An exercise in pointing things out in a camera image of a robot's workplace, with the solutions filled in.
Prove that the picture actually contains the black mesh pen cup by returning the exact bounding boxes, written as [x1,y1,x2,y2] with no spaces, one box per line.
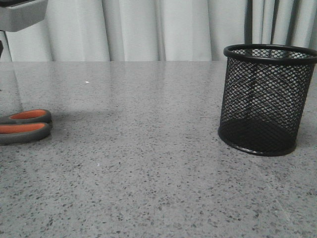
[218,44,317,156]

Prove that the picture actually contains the light grey curtain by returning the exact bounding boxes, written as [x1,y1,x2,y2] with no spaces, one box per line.
[0,0,317,61]

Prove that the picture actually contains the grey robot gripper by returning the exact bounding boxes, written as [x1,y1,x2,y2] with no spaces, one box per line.
[0,0,48,57]

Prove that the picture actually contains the grey and orange scissors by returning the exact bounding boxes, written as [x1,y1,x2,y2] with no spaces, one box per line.
[0,109,52,145]

